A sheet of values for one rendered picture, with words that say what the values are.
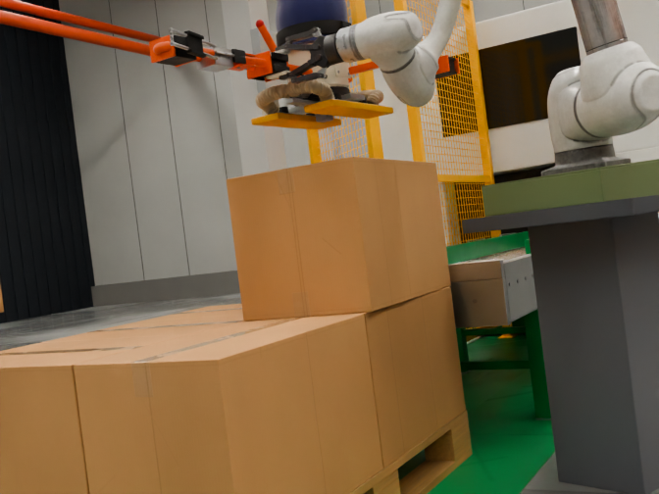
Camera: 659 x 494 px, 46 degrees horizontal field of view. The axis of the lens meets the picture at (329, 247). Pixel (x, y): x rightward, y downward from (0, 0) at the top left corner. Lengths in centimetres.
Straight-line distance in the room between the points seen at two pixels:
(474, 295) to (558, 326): 45
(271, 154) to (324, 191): 175
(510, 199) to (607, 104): 35
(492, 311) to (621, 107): 86
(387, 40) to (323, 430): 94
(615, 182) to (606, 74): 26
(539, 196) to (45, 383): 127
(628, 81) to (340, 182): 73
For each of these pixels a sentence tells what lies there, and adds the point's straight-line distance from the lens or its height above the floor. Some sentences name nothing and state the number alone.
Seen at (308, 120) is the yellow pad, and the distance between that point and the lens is 237.
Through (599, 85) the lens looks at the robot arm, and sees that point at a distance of 202.
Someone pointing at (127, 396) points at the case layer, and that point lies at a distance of 167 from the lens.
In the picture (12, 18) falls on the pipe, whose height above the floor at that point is 429.
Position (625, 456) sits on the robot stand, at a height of 10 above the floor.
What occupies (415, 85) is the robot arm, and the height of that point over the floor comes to 111.
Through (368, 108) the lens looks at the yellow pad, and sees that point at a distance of 230.
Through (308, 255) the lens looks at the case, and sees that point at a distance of 207.
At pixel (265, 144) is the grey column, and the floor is 123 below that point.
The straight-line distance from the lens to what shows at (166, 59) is 190.
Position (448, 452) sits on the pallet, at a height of 5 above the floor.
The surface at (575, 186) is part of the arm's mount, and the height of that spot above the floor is 80.
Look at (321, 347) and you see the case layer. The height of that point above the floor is 50.
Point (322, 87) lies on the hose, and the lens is 217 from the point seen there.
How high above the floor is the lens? 74
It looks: 1 degrees down
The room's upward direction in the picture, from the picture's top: 7 degrees counter-clockwise
